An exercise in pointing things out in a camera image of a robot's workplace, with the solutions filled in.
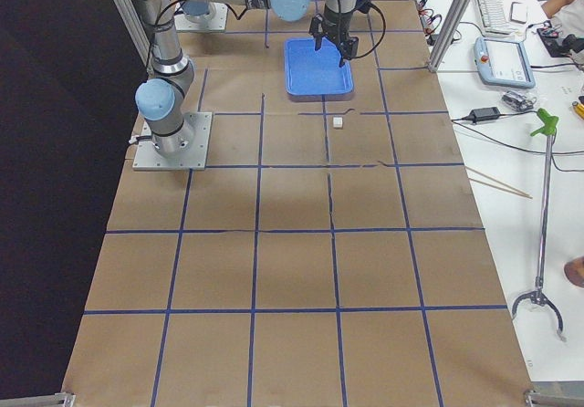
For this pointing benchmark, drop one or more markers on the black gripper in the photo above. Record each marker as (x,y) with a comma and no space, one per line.
(334,23)

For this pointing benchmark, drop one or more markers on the white block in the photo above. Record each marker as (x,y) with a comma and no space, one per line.
(337,122)

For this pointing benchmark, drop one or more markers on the blue plastic tray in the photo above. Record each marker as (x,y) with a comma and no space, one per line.
(310,72)

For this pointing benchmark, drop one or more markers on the white keyboard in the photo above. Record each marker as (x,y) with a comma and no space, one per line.
(493,18)

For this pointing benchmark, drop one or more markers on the black power brick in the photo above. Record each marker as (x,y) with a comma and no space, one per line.
(484,114)

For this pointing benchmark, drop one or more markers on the teach pendant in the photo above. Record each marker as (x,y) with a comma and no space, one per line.
(503,63)

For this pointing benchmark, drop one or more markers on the white smartphone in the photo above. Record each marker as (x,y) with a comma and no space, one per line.
(518,13)

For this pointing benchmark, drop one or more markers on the reacher grabber tool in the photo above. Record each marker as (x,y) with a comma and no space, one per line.
(537,296)

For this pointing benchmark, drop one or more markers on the wooden chopstick pair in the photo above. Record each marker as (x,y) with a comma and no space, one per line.
(490,181)

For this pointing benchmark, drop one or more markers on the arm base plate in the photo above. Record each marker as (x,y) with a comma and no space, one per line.
(184,150)
(200,17)

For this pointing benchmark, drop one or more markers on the aluminium frame post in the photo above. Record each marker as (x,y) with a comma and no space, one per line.
(445,37)

